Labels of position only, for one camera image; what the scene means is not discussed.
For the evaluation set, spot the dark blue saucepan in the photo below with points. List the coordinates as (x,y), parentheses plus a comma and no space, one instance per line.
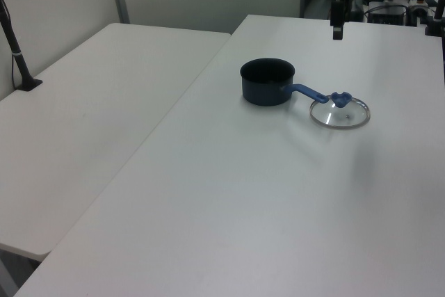
(266,83)

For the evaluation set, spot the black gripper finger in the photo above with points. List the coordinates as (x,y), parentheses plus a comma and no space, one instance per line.
(337,18)

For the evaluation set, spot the black camera pole with clamp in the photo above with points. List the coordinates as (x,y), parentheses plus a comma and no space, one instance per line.
(437,15)

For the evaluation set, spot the black camera pole with base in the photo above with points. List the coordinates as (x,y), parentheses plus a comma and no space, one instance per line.
(19,64)

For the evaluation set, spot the black box with green light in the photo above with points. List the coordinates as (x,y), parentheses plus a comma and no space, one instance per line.
(355,10)

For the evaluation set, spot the white device with red button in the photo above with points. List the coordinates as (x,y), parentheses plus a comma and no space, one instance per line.
(419,6)

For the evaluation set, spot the black computer box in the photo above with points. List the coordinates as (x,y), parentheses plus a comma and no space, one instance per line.
(387,15)

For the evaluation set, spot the glass lid with blue knob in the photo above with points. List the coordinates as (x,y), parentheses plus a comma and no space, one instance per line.
(342,116)

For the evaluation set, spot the white side table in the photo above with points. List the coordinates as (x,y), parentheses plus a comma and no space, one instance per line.
(87,119)

